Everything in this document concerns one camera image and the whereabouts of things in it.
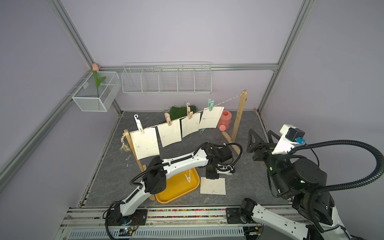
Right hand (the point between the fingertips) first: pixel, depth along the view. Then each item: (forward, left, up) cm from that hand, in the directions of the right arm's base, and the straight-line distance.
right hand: (260, 131), depth 51 cm
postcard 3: (+6, +33, -10) cm, 35 cm away
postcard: (-4, +12, -47) cm, 49 cm away
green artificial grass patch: (+51, +37, -43) cm, 76 cm away
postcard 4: (+1, +42, -10) cm, 43 cm away
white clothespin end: (0, +27, -44) cm, 52 cm away
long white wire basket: (+57, +42, -16) cm, 73 cm away
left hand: (0, +13, -40) cm, 42 cm away
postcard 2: (+16, +16, -11) cm, 25 cm away
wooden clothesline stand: (+25, -1, -43) cm, 49 cm away
